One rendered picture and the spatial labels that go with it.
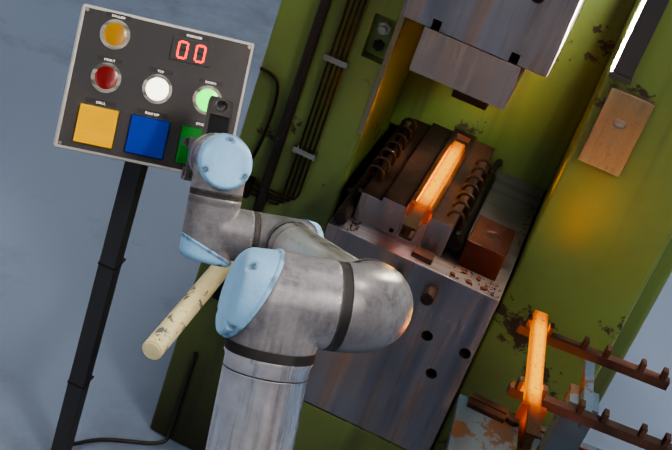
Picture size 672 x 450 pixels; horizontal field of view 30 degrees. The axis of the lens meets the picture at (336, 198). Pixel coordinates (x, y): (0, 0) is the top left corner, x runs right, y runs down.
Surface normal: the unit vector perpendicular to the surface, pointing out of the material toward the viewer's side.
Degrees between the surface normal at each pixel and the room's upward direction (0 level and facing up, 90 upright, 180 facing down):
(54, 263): 0
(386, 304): 49
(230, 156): 55
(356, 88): 90
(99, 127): 60
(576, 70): 90
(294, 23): 90
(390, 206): 90
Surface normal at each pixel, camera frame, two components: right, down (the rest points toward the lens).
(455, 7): -0.31, 0.41
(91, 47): 0.24, 0.07
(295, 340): 0.53, 0.18
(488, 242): 0.30, -0.81
